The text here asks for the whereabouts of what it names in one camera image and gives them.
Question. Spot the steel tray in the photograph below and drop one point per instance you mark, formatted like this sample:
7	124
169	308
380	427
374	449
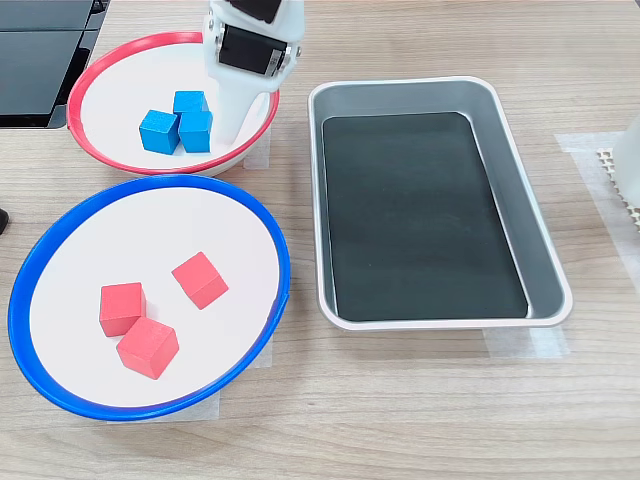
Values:
500	150

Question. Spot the blue-rimmed white plate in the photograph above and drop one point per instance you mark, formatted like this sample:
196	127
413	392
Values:
150	225

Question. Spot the blue wooden cube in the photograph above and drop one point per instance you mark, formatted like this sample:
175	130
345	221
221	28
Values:
195	131
159	131
189	101

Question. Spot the red-rimmed white plate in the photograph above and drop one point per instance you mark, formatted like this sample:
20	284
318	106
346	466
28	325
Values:
115	100

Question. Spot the translucent tape strip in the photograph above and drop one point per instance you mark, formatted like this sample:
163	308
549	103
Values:
265	357
260	155
525	345
210	407

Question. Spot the black flat device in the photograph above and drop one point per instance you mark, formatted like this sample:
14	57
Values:
30	75

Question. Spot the small black rounded object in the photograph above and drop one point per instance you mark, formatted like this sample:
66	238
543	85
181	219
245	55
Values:
3	221

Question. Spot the red wooden cube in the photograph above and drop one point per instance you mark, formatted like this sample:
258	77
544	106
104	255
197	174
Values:
200	280
121	309
147	347

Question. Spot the pale perforated base plate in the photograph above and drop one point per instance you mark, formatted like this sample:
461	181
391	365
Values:
607	160

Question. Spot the black tray mat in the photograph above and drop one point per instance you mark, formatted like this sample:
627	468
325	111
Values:
415	215

